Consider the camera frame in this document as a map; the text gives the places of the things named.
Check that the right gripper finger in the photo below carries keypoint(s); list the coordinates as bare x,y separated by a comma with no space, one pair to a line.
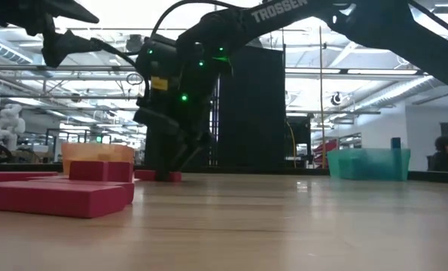
162,165
188,154

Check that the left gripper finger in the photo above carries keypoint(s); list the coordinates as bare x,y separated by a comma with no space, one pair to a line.
69,43
73,10

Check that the orange translucent plastic bin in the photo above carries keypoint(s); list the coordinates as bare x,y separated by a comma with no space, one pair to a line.
95,152

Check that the blue wooden block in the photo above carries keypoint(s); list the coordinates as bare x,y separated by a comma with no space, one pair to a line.
395,143

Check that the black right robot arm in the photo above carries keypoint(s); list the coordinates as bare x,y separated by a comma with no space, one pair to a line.
359,22

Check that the red arch block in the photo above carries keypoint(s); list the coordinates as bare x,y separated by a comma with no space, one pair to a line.
99,171

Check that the black folding screen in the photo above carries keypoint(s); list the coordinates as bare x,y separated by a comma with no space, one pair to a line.
253,113

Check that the white humanoid figure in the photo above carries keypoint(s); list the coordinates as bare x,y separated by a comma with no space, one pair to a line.
9,126

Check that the black equipment cabinet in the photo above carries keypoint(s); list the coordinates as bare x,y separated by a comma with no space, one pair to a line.
299,139

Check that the red background machine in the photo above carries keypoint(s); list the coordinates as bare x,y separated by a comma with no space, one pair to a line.
326,147

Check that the round black white device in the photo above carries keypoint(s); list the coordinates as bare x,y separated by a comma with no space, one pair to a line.
336,98

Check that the teal translucent plastic bin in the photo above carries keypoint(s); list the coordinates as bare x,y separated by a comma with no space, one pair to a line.
368,163

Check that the person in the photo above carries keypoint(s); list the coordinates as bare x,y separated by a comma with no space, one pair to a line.
447,154

